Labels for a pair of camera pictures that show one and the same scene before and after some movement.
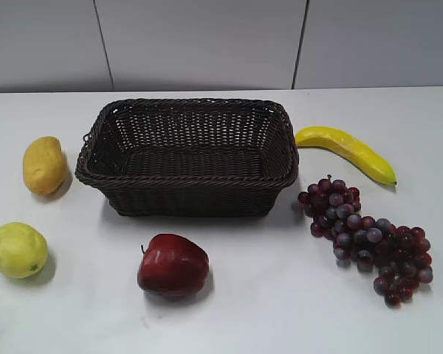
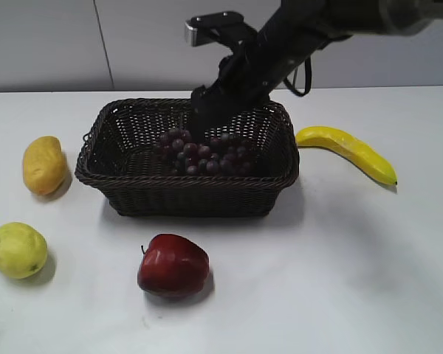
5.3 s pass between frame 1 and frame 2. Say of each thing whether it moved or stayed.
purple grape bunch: moved
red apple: stayed
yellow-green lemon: stayed
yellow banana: stayed
